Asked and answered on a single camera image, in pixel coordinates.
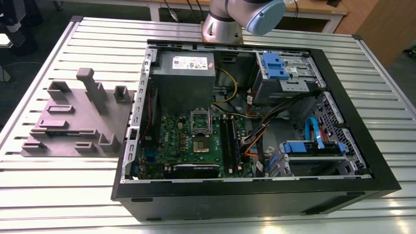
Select green motherboard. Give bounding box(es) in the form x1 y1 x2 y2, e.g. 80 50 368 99
137 114 257 180

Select black PC case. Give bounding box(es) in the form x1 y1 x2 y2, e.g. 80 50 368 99
109 39 403 222

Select black graphics card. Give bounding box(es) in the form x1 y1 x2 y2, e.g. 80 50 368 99
164 162 221 180

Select grey plastic parts rack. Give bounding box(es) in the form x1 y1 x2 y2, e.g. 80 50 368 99
20 68 136 158

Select brown wooden cabinet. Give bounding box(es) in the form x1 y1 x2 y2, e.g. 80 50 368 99
335 0 416 68

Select hard disk in blue carrier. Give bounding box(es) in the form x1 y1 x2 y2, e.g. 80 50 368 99
280 141 347 158

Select CPU socket gold contacts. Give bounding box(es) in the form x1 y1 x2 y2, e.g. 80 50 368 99
191 137 212 156

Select orange wire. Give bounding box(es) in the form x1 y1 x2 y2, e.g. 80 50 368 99
243 130 271 158

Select grey metal drive cage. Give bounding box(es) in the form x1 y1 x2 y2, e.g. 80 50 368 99
253 51 328 105

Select blue plastic drive latch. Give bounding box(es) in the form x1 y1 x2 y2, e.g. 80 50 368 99
261 52 289 80

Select thin cable metal plug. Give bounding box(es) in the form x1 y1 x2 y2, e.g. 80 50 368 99
161 0 180 22

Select black RAM stick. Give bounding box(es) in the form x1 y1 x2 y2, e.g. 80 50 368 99
228 115 244 171

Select black cable bundle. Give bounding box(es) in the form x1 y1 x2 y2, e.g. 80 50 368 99
247 90 323 142

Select grey metal disk bay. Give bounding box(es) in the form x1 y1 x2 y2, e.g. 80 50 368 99
264 142 371 177

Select blue flat wire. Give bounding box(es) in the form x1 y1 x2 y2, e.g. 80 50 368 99
305 117 325 149

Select green RAM stick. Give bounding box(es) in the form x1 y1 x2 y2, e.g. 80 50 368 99
45 130 81 137

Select thin grey wire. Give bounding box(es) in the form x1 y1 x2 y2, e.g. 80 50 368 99
211 103 263 119

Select grey power supply unit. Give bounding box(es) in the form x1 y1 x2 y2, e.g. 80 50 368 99
151 51 217 115

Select yellow wire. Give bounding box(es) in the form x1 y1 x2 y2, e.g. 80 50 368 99
212 67 240 105

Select metal socket cover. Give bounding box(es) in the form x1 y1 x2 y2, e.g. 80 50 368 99
189 107 213 137

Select thin red disk wire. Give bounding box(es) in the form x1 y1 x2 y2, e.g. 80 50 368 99
317 123 331 143

